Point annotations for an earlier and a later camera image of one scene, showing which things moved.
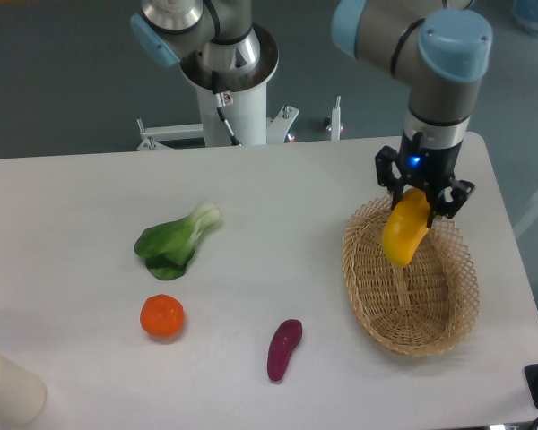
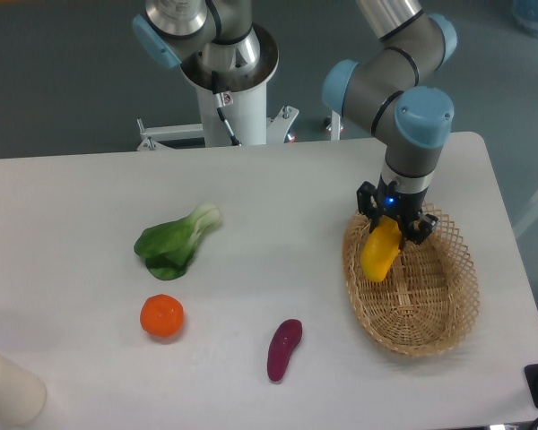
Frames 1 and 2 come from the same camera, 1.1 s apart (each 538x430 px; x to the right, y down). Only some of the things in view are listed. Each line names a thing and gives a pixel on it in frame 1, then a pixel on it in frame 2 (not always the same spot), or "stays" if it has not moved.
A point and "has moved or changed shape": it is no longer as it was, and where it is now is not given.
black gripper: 424,167 to 387,201
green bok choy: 167,246 stays
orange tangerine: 161,315 stays
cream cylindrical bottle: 10,392 stays
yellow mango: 405,226 has moved or changed shape
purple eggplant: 283,342 stays
